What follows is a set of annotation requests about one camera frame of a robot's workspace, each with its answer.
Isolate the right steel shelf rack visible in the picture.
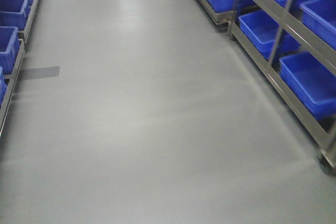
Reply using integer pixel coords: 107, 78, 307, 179
199, 0, 335, 175

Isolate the steel shelf rack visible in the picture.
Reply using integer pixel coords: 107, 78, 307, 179
1, 0, 39, 136
199, 0, 335, 175

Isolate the left steel shelf rack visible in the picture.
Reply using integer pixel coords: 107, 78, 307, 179
1, 0, 39, 136

